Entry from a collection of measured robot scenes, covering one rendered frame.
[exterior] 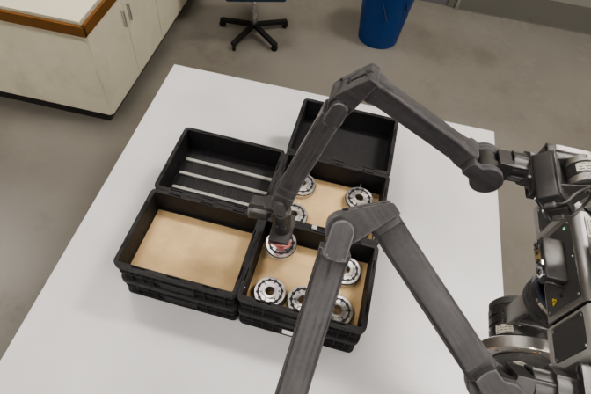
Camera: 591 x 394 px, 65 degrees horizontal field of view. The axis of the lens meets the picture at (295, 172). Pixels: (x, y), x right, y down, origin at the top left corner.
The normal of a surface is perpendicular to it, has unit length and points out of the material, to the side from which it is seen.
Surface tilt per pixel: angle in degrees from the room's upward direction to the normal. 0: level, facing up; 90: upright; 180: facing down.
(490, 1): 90
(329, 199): 0
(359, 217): 38
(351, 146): 0
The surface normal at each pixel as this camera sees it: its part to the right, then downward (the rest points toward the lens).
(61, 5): 0.07, -0.60
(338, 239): -0.07, 0.01
